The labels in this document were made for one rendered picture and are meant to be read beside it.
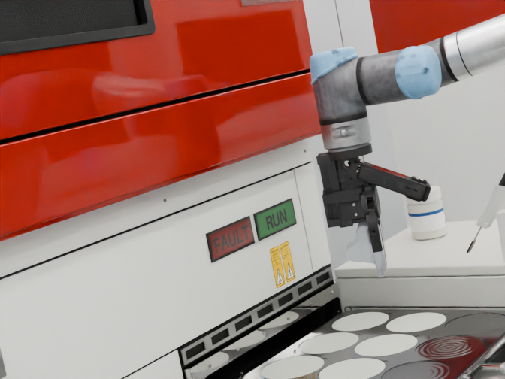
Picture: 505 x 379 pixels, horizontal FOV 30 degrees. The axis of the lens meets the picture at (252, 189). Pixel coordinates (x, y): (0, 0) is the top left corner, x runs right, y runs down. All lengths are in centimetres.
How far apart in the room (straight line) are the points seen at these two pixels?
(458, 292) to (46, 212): 78
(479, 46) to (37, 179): 70
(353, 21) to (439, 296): 335
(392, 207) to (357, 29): 95
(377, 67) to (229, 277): 42
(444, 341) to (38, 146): 69
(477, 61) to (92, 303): 69
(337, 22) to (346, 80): 337
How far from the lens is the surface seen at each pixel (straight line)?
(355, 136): 144
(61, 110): 124
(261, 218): 161
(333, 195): 146
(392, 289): 173
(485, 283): 165
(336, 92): 144
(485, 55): 150
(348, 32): 487
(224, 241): 153
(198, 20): 146
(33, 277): 125
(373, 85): 141
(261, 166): 162
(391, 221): 505
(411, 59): 140
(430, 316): 163
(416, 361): 143
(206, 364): 148
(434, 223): 189
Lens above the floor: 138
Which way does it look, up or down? 8 degrees down
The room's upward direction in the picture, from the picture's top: 11 degrees counter-clockwise
